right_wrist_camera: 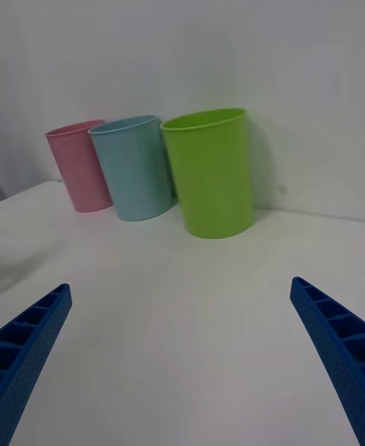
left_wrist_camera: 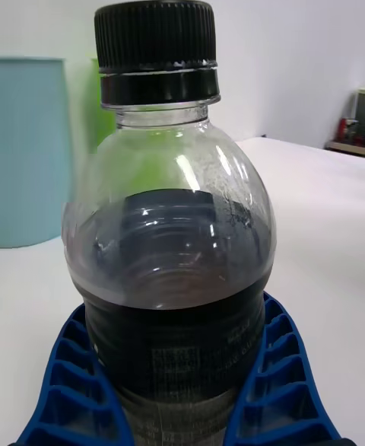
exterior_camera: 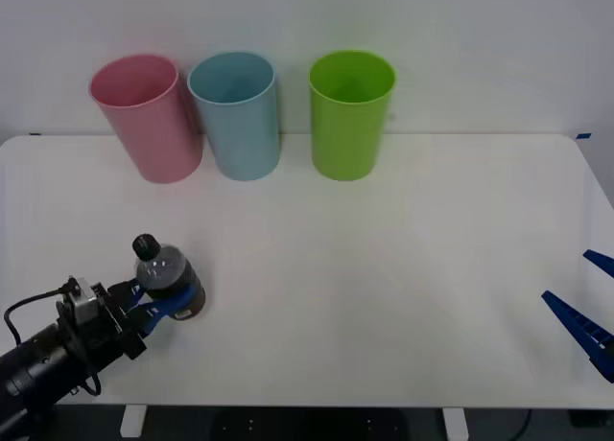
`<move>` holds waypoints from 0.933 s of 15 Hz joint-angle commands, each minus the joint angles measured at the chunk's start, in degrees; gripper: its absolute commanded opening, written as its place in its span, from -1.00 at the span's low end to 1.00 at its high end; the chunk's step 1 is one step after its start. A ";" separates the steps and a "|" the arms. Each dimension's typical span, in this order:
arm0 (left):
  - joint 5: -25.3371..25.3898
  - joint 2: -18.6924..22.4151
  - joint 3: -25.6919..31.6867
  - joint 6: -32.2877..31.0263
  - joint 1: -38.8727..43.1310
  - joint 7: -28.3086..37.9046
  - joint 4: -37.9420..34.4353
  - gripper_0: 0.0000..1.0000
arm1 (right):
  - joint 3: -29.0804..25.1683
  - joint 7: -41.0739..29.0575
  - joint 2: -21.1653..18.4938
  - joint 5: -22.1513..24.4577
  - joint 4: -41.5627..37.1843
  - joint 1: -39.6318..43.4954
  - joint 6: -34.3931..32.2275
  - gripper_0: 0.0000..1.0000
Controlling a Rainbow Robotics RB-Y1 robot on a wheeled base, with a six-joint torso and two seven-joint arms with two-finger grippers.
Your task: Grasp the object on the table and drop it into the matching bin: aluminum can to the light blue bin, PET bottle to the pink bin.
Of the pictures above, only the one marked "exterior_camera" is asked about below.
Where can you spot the pale blue plastic bin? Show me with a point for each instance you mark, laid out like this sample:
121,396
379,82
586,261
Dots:
244,139

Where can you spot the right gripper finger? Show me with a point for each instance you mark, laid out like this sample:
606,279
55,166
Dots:
580,323
602,261

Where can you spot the pink plastic bin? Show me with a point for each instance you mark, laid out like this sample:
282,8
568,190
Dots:
153,139

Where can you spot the dark drink plastic bottle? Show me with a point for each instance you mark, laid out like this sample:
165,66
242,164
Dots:
163,268

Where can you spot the white table leg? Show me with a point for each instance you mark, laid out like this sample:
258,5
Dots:
454,424
133,421

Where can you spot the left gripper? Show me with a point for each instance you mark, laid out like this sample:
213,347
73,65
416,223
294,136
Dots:
112,333

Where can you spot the green plastic bin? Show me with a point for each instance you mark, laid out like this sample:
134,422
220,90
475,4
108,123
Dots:
345,139

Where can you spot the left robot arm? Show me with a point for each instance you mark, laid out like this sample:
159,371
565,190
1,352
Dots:
38,359

